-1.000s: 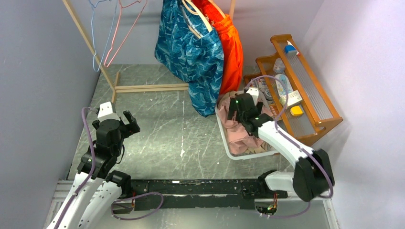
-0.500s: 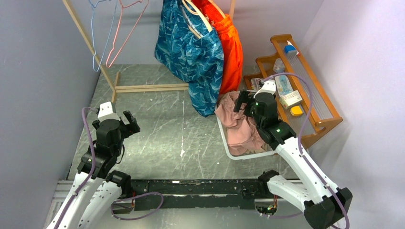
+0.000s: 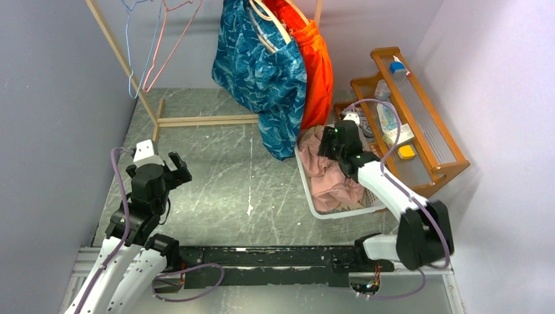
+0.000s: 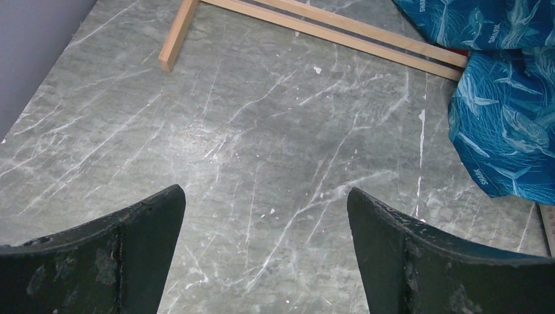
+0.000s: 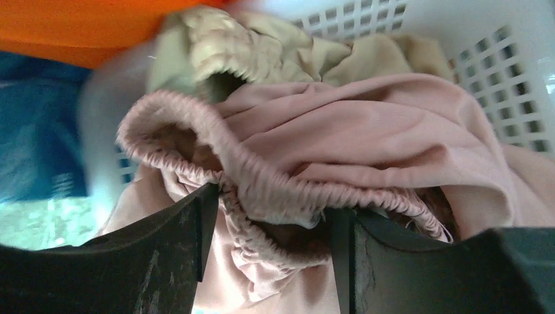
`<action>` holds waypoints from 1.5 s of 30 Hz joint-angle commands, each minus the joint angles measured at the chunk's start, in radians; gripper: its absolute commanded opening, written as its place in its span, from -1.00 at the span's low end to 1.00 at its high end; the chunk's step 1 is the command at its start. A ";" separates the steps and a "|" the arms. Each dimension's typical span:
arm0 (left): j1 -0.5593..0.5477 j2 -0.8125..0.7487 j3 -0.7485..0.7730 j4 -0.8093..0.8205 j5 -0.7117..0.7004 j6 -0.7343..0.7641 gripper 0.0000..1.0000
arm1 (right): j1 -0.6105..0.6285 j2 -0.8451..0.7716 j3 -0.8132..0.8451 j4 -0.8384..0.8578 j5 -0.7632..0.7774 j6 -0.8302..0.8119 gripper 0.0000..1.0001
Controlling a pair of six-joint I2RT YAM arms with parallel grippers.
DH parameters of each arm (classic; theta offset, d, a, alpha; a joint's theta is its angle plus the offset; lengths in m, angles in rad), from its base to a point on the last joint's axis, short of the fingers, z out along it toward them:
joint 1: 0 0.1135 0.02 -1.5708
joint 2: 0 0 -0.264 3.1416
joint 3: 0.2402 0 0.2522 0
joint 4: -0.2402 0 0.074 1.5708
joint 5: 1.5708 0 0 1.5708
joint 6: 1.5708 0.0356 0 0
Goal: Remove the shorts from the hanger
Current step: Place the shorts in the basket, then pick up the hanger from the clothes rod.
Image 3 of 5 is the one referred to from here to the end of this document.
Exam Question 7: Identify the beige shorts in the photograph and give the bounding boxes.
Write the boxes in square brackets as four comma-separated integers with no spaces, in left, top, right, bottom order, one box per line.
[312,126,369,213]

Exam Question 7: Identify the pink shorts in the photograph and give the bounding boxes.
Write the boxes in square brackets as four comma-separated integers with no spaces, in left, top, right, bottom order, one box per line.
[298,126,365,214]

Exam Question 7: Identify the blue patterned shorts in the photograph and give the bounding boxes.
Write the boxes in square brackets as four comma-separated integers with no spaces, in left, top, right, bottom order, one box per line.
[212,0,307,160]

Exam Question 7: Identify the wooden hanger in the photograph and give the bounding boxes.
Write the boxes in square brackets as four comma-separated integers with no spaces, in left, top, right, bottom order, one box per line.
[286,0,309,24]
[248,0,292,44]

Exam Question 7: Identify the blue wire hanger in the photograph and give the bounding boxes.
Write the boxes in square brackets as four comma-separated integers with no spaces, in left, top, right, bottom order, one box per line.
[120,1,161,99]

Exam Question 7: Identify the pink hanger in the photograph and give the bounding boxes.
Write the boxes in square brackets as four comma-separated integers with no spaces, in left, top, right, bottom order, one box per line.
[141,1,204,93]

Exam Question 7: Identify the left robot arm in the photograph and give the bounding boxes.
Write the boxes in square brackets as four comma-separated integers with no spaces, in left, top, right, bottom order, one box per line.
[66,148,192,313]

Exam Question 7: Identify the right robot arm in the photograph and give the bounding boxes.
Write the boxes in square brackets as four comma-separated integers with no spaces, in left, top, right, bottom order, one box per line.
[318,120,454,271]

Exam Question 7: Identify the orange shorts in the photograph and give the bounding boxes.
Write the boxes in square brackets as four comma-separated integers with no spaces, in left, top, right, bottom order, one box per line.
[265,0,334,130]

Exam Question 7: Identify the round tin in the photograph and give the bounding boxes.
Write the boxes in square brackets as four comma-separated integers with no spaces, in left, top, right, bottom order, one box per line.
[359,121,375,143]

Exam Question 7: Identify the orange snack pack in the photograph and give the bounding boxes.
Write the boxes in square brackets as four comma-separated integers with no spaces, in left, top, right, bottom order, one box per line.
[368,142,384,159]

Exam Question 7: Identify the white plastic basket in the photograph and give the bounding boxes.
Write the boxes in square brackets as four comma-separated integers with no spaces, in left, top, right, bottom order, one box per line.
[295,126,386,220]

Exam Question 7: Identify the wooden clothes rack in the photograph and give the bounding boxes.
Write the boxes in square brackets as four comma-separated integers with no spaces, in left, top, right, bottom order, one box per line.
[84,0,324,142]

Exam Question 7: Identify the blue white tube pack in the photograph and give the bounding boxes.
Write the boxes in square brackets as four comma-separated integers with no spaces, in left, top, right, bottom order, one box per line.
[376,103,399,133]

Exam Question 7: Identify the wooden tiered shelf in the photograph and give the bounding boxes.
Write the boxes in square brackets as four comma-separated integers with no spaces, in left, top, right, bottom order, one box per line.
[350,46,470,198]

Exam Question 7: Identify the clear small bottle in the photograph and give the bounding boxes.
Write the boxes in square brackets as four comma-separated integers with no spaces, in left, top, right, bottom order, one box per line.
[374,79,391,101]

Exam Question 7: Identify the yellow block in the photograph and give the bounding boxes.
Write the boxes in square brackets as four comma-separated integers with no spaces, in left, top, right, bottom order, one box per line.
[397,145,417,160]

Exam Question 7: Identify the white box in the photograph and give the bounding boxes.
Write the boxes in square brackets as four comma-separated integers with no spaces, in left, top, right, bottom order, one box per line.
[382,124,414,148]

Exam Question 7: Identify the blue white eraser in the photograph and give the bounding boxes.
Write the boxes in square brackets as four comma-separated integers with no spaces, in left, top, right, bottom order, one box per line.
[389,56,411,77]

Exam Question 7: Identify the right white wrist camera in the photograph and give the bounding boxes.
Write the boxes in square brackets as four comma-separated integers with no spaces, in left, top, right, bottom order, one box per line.
[342,112,360,126]

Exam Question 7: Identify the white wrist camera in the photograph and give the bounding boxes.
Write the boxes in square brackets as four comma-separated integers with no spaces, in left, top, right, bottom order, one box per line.
[133,139,164,167]
[342,112,360,126]

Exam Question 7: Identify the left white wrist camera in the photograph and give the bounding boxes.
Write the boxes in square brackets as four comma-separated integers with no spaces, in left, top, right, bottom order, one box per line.
[133,139,164,167]

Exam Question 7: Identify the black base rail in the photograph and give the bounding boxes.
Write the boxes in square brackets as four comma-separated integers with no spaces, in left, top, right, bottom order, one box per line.
[73,245,454,291]

